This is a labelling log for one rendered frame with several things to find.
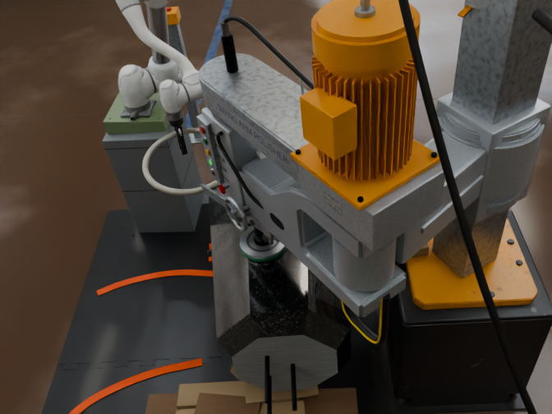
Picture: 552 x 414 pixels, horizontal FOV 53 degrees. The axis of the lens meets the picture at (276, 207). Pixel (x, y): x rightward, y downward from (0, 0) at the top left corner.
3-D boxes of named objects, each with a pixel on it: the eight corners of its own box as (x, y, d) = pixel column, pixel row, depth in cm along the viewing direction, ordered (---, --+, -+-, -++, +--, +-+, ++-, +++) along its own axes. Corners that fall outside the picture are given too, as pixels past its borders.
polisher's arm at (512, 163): (466, 131, 223) (475, 77, 206) (548, 167, 203) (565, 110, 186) (341, 232, 191) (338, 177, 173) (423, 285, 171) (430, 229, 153)
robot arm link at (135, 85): (118, 99, 331) (108, 66, 316) (146, 89, 338) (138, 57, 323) (129, 112, 321) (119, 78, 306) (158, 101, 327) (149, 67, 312)
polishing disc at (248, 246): (256, 218, 257) (256, 216, 256) (296, 232, 248) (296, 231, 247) (230, 249, 245) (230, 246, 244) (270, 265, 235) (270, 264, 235)
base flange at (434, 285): (503, 218, 257) (505, 210, 253) (539, 304, 221) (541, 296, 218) (397, 225, 261) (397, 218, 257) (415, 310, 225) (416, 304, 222)
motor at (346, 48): (442, 161, 142) (462, 11, 114) (350, 218, 130) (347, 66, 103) (368, 116, 159) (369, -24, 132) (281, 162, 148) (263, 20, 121)
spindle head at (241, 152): (315, 219, 216) (308, 126, 185) (269, 247, 208) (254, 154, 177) (264, 175, 239) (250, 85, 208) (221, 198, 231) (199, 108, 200)
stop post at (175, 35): (213, 127, 464) (185, 2, 389) (210, 142, 449) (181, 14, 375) (190, 130, 465) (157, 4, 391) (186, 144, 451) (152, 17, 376)
